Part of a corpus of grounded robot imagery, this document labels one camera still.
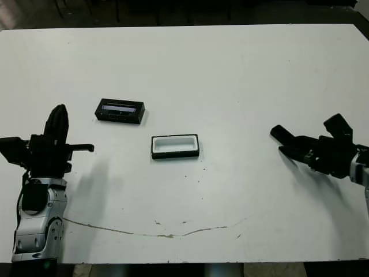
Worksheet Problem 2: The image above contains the black box lid with print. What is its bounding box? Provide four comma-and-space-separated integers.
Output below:
94, 98, 145, 125

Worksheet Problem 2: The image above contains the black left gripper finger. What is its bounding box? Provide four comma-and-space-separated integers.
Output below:
59, 104, 70, 144
43, 104, 60, 140

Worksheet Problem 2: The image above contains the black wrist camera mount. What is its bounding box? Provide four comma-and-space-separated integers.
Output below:
0, 137, 32, 169
323, 113, 354, 142

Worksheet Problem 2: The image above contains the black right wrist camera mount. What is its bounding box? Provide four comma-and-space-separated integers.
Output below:
323, 113, 354, 142

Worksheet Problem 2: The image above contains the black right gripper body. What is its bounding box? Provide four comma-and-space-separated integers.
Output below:
299, 134, 359, 179

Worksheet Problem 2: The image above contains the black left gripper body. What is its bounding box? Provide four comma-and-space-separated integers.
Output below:
27, 134, 95, 178

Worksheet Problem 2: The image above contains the black box base white insert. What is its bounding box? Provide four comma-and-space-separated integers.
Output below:
150, 133, 200, 160

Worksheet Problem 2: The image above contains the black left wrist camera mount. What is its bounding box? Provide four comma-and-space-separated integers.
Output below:
0, 137, 32, 169

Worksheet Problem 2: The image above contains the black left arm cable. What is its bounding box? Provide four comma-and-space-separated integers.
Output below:
16, 169, 34, 229

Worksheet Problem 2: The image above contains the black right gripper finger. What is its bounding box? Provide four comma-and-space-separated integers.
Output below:
270, 124, 302, 145
278, 145, 308, 166

